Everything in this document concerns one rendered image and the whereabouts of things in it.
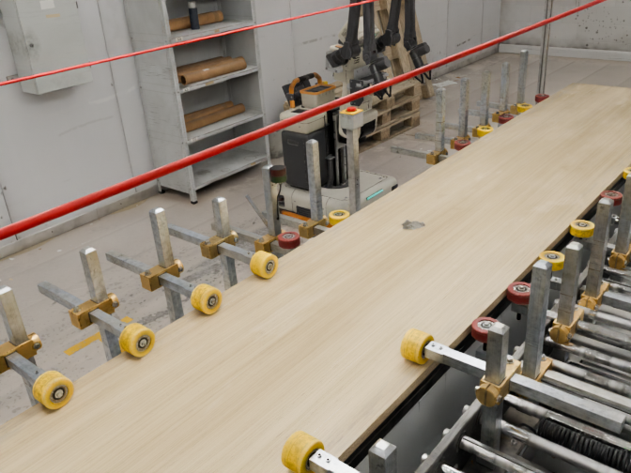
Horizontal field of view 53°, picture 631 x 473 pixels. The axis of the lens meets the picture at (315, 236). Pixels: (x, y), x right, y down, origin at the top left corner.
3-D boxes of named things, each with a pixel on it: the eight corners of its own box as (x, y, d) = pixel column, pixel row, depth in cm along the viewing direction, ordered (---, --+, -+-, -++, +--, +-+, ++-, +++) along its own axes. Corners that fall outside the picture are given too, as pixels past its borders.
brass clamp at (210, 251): (200, 255, 219) (198, 242, 217) (228, 240, 228) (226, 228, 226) (212, 260, 215) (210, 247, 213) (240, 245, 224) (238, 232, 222)
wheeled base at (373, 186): (273, 218, 457) (270, 186, 446) (328, 189, 500) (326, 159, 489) (348, 241, 417) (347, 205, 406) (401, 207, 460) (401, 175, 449)
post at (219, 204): (228, 317, 236) (210, 198, 215) (235, 312, 238) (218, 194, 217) (235, 320, 234) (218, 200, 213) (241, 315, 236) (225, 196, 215)
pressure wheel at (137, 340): (123, 322, 171) (146, 323, 177) (115, 350, 171) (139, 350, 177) (136, 328, 167) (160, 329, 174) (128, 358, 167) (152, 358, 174)
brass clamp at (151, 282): (141, 287, 202) (138, 273, 200) (174, 269, 211) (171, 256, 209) (153, 293, 199) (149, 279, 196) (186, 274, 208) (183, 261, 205)
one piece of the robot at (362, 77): (344, 104, 399) (343, 69, 390) (369, 94, 418) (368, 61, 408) (365, 107, 390) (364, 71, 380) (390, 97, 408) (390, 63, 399)
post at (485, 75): (477, 154, 370) (482, 70, 349) (480, 152, 372) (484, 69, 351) (483, 155, 368) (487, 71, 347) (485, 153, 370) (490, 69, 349)
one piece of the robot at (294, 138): (284, 201, 449) (273, 83, 412) (331, 176, 486) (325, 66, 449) (320, 211, 430) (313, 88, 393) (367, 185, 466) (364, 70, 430)
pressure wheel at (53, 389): (69, 378, 162) (47, 405, 159) (47, 364, 156) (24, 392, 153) (81, 387, 158) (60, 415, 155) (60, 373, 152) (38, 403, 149)
